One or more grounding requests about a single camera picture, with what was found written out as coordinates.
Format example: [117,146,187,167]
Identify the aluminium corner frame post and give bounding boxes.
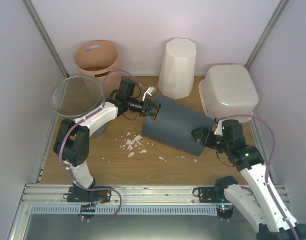
[245,0,290,69]

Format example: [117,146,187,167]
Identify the translucent white plastic tub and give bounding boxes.
[198,64,259,123]

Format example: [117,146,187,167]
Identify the left aluminium frame post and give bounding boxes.
[22,0,69,78]

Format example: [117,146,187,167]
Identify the aluminium front rail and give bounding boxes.
[20,183,290,204]

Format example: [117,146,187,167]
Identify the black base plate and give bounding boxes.
[62,185,111,204]
[192,186,229,204]

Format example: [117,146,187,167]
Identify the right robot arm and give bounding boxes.
[191,119,306,240]

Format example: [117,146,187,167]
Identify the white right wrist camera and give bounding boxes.
[214,117,223,136]

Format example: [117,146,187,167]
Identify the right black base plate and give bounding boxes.
[192,186,229,204]

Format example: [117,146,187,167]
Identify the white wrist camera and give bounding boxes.
[142,86,156,101]
[214,117,223,136]

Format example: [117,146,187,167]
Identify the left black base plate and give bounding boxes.
[62,185,111,204]

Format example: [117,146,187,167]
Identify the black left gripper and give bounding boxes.
[127,97,164,118]

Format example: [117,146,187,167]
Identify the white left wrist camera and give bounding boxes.
[142,86,156,101]

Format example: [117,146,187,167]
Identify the dark teal plastic bin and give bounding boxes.
[141,95,214,156]

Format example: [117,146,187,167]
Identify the grey translucent bin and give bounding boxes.
[50,75,109,140]

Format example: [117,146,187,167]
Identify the white faceted bin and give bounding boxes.
[158,38,197,100]

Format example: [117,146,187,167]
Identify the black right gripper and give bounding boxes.
[192,127,231,154]

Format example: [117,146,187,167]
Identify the grey slotted cable duct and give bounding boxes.
[31,204,217,216]

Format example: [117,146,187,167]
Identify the peach plastic waste bin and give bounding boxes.
[73,40,120,85]

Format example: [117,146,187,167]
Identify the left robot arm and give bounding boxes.
[53,79,159,202]

